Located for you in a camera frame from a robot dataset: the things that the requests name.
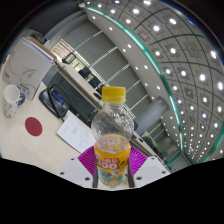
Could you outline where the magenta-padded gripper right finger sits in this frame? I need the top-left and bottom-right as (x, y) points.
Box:
(127, 145), (169, 189)

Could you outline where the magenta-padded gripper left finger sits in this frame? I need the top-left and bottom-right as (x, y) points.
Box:
(57, 145), (99, 189)

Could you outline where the yellow-capped clear drink bottle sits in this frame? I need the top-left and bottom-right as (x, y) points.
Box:
(91, 85), (136, 188)

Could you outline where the white printed paper sheet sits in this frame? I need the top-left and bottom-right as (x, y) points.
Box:
(56, 114), (98, 155)

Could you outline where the flat round red coaster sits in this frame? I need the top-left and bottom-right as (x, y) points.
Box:
(24, 116), (44, 138)

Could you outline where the long curved conference desk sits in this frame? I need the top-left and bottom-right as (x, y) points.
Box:
(53, 61), (163, 159)

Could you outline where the row of black office chairs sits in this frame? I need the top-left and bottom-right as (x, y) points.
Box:
(77, 64), (105, 98)

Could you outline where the white copy paper box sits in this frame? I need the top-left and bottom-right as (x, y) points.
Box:
(1, 36), (56, 101)

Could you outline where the group of round ceiling lights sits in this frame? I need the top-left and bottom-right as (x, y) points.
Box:
(79, 0), (224, 158)

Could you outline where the white mug with blue handle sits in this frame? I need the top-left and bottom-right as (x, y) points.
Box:
(2, 84), (26, 119)

